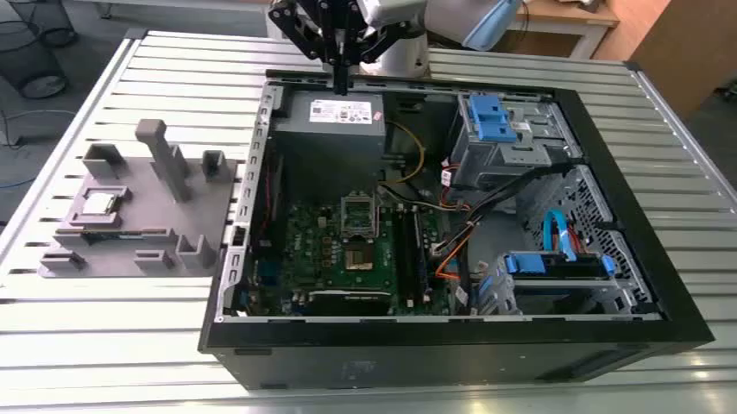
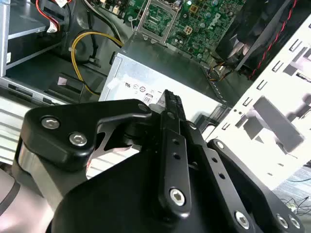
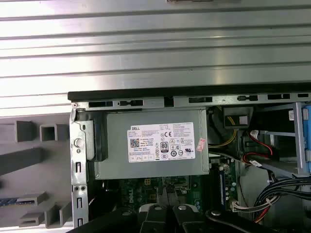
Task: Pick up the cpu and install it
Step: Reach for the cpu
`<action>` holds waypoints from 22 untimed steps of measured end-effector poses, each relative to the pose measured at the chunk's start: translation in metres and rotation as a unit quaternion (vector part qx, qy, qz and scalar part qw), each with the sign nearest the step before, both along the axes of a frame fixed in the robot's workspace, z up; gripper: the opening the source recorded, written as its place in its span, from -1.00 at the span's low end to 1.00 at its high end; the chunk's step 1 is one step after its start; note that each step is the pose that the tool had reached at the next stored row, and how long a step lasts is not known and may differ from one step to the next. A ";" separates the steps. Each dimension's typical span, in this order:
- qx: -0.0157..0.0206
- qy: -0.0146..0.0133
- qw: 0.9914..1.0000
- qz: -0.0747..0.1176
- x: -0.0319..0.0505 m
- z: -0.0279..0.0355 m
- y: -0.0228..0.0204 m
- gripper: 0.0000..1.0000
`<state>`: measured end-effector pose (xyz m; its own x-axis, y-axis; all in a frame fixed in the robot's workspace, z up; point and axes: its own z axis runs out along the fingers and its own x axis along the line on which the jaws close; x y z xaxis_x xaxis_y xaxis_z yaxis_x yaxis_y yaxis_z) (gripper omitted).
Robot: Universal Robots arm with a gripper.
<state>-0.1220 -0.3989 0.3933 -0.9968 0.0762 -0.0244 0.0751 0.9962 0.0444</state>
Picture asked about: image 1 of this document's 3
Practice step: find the grey parts rack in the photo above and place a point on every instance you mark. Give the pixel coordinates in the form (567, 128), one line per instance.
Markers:
(145, 215)

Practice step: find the grey power supply unit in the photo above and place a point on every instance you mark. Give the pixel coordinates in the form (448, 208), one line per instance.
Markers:
(297, 113)

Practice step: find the silver metal drive cage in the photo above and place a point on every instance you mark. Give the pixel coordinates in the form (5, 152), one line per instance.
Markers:
(521, 155)
(564, 284)

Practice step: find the black RAM slot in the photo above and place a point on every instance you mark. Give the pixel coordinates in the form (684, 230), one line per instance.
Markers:
(410, 259)
(417, 259)
(425, 259)

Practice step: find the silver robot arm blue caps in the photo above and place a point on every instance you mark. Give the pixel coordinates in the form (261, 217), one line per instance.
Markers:
(404, 52)

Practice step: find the green motherboard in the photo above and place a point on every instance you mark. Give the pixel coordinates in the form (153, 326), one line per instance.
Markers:
(312, 224)

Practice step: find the brown wooden cabinet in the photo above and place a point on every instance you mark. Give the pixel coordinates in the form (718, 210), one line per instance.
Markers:
(680, 52)

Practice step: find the wooden desk white frame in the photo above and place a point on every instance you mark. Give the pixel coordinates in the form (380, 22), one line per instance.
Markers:
(571, 17)

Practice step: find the black mesh waste bin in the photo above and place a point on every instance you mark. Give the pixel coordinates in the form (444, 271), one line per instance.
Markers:
(29, 60)
(55, 19)

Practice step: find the green RAM stick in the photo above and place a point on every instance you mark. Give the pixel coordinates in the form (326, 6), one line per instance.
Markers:
(115, 236)

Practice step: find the black graphics card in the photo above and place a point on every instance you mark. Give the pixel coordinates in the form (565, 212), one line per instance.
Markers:
(346, 304)

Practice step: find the black PC case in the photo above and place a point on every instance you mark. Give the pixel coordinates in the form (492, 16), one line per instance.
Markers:
(404, 340)

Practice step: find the silver CPU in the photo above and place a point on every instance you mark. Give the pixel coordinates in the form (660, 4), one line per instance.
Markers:
(101, 203)

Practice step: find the silver camera black bracket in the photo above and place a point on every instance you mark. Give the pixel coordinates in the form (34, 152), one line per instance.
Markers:
(382, 10)

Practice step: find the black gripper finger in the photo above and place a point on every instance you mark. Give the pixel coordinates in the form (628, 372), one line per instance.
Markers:
(385, 46)
(290, 31)

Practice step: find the blue carrier with black disk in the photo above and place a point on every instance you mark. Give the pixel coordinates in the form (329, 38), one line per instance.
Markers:
(524, 264)

